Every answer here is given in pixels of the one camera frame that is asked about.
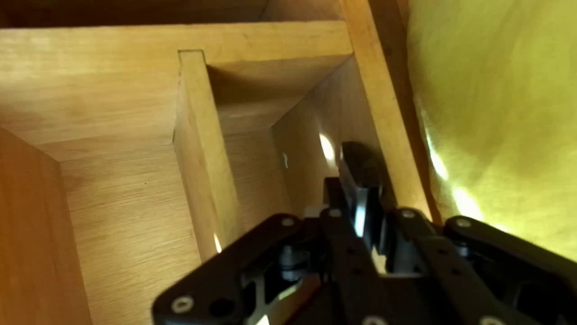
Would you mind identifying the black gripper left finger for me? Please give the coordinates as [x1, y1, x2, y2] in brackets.
[151, 213, 386, 325]

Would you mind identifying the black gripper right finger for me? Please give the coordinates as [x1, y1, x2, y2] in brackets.
[384, 208, 577, 325]

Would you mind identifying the grey remote controller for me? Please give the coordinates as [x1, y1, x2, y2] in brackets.
[339, 141, 395, 255]

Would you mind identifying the yellow pillow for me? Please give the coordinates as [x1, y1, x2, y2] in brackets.
[407, 0, 577, 260]

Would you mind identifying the wooden desk hutch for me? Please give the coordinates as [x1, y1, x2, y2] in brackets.
[0, 0, 431, 325]

